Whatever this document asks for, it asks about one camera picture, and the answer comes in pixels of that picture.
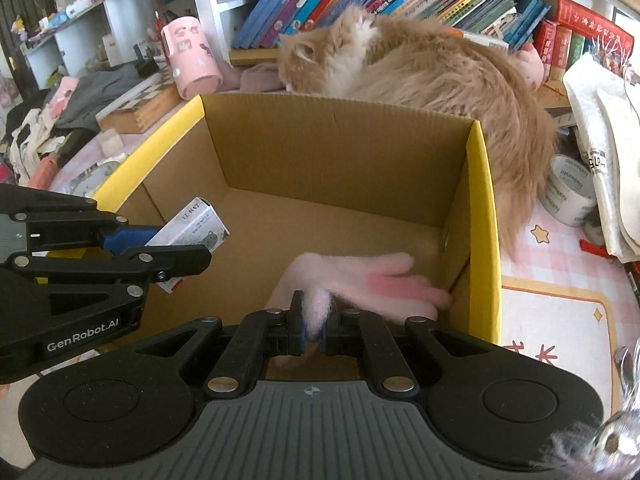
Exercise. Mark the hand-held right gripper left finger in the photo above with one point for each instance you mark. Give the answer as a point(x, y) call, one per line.
point(299, 332)

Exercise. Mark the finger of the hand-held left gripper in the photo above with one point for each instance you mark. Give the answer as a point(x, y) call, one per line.
point(150, 262)
point(130, 237)

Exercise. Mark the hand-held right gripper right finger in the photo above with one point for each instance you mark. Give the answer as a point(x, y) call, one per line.
point(325, 342)

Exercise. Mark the small white staples box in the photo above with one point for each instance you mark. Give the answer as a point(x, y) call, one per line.
point(200, 225)

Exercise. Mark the pink fuzzy glove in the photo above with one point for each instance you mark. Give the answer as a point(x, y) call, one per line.
point(350, 280)

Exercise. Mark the yellow cardboard box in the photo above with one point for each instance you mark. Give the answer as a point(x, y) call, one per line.
point(325, 160)

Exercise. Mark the pink checkered desktop tablecloth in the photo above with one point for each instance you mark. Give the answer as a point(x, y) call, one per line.
point(550, 270)

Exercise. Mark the beige rounded block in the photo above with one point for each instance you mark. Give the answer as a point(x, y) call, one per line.
point(111, 141)

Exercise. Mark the wooden chessboard box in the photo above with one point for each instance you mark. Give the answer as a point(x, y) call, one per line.
point(140, 105)

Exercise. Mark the cream cloth bag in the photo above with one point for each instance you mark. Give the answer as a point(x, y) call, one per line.
point(30, 145)

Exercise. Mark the grey cloth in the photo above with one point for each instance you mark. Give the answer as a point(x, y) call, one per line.
point(100, 90)

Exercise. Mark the pink plush doll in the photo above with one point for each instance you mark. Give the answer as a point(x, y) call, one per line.
point(60, 95)

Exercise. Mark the pink cylindrical container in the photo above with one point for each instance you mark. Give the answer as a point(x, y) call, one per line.
point(192, 55)

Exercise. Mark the white wooden bookshelf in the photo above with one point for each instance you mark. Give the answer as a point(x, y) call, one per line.
point(205, 10)

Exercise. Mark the white printed tape roll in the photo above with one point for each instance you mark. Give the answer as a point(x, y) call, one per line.
point(567, 195)

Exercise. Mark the orange fluffy cat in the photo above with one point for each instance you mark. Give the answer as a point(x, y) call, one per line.
point(425, 70)

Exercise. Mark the blurred silver furry charm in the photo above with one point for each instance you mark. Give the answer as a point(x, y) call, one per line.
point(615, 435)

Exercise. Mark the pink plush toy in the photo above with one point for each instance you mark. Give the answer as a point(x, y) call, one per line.
point(529, 65)

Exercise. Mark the white folded cloth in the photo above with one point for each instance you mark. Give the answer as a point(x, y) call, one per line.
point(595, 120)

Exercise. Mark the row of small red green books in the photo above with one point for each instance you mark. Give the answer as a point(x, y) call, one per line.
point(560, 52)

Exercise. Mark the thick red book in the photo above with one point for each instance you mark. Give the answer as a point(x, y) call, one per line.
point(595, 20)

